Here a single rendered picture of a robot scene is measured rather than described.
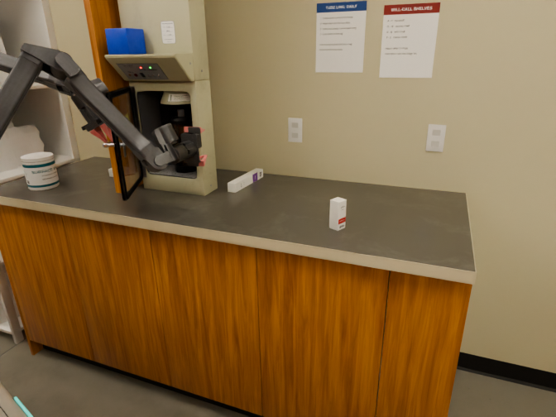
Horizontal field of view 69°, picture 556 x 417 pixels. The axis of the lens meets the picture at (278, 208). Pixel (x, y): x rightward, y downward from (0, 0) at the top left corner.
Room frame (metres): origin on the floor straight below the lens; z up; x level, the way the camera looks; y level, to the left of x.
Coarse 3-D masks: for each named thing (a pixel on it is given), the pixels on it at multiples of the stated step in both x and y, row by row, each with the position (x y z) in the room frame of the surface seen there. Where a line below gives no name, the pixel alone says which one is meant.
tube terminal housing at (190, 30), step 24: (120, 0) 1.73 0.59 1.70; (144, 0) 1.69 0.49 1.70; (168, 0) 1.65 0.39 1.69; (192, 0) 1.65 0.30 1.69; (144, 24) 1.70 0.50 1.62; (192, 24) 1.63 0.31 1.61; (168, 48) 1.66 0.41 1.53; (192, 48) 1.62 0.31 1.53; (192, 96) 1.63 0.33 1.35; (192, 120) 1.63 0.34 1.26; (192, 192) 1.64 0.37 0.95
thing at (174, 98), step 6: (162, 96) 1.73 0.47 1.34; (168, 96) 1.70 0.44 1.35; (174, 96) 1.69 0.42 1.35; (180, 96) 1.69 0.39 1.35; (186, 96) 1.70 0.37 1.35; (162, 102) 1.71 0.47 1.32; (168, 102) 1.69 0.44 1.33; (174, 102) 1.68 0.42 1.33; (180, 102) 1.68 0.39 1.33; (186, 102) 1.69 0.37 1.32
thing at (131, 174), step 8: (120, 88) 1.60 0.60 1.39; (120, 96) 1.57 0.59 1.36; (128, 96) 1.68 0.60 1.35; (120, 104) 1.55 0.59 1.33; (128, 104) 1.66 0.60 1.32; (128, 112) 1.65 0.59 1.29; (128, 152) 1.56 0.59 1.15; (128, 160) 1.55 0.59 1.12; (136, 160) 1.65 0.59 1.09; (128, 168) 1.53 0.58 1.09; (136, 168) 1.63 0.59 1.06; (120, 176) 1.42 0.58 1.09; (128, 176) 1.51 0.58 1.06; (136, 176) 1.62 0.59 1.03; (120, 184) 1.42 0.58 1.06; (128, 184) 1.50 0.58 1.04
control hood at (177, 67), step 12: (108, 60) 1.64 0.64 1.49; (120, 60) 1.62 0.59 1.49; (132, 60) 1.60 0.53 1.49; (144, 60) 1.58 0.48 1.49; (156, 60) 1.56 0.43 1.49; (168, 60) 1.54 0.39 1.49; (180, 60) 1.54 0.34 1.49; (192, 60) 1.61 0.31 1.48; (120, 72) 1.68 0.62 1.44; (168, 72) 1.59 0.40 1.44; (180, 72) 1.57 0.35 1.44; (192, 72) 1.61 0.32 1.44
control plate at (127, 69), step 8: (120, 64) 1.63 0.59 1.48; (128, 64) 1.62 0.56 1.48; (136, 64) 1.61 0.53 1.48; (144, 64) 1.59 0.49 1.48; (152, 64) 1.58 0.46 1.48; (128, 72) 1.66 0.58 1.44; (136, 72) 1.65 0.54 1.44; (144, 72) 1.63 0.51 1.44; (152, 72) 1.62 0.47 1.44; (160, 72) 1.61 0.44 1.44
